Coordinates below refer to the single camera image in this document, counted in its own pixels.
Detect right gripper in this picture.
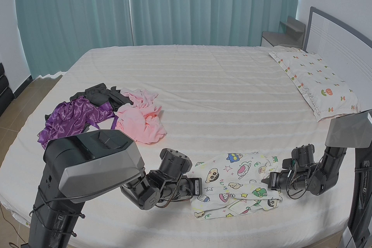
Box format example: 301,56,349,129
269,171,292,190

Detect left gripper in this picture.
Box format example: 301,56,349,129
174,177,204,198

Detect white printed pyjama top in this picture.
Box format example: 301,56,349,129
190,152,284,220

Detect pink garment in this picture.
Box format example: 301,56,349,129
115,88,168,145

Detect bed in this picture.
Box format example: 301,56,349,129
0,6,372,248

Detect white printed pillow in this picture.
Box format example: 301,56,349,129
269,46,361,122

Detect dark grey garment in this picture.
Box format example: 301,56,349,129
44,83,135,123

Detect purple satin garment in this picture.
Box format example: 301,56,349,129
37,96,118,150

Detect grey white bedside table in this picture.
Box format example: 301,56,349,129
262,16,306,51

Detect black chest of drawers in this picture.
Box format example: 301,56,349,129
0,62,14,117

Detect black cable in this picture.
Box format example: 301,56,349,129
155,189,193,208
286,180,313,200
0,206,29,244

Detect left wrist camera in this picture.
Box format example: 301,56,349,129
150,148,193,186

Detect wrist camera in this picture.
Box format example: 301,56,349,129
150,148,193,186
282,145,316,169

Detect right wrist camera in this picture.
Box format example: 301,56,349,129
282,145,316,169

